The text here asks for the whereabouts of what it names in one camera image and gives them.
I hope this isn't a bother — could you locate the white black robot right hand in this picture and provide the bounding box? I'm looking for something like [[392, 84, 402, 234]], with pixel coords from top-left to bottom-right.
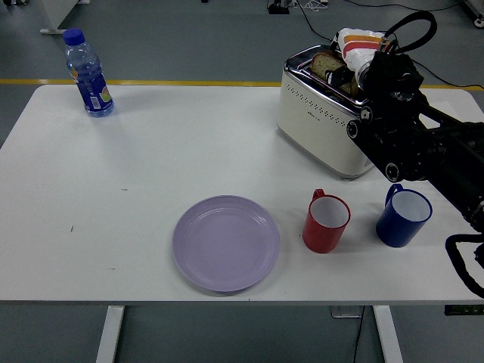
[[324, 27, 387, 88]]

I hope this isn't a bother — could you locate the bread slice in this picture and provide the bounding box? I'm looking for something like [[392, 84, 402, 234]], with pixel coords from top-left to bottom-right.
[[310, 51, 360, 95]]

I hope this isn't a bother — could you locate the cream and chrome toaster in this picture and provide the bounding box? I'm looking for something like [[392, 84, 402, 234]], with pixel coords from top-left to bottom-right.
[[275, 44, 379, 182]]

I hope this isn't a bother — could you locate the purple round plate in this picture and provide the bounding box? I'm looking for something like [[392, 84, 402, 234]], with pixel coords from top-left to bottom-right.
[[172, 194, 281, 293]]

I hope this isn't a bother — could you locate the blue mug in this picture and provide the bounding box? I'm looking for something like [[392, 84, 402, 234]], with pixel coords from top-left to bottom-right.
[[374, 183, 433, 249]]

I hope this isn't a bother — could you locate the red mug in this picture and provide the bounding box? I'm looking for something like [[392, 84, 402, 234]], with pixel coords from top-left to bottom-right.
[[302, 188, 352, 254]]

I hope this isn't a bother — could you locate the blue plastic water bottle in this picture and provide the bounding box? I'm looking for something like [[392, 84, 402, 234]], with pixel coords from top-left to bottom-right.
[[62, 28, 116, 119]]

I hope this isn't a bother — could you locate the black table control panel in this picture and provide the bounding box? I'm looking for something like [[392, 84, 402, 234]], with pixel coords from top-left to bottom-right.
[[444, 304, 484, 317]]

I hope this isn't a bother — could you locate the white table leg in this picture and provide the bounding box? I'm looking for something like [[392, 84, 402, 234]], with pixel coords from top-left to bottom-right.
[[95, 305, 126, 363], [372, 305, 405, 363]]

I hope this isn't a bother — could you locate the white desk leg with foot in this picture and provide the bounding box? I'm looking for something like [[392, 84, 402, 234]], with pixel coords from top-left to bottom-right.
[[39, 0, 92, 36]]

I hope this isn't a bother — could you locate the white furniture frame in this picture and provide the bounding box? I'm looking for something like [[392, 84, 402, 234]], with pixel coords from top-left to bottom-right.
[[463, 0, 484, 27]]

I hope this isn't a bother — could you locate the clear bracket under table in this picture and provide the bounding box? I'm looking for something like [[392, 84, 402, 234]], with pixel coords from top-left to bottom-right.
[[330, 305, 366, 319]]

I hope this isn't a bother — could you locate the black cable under table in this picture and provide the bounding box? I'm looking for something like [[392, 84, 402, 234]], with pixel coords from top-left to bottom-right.
[[351, 306, 366, 363]]

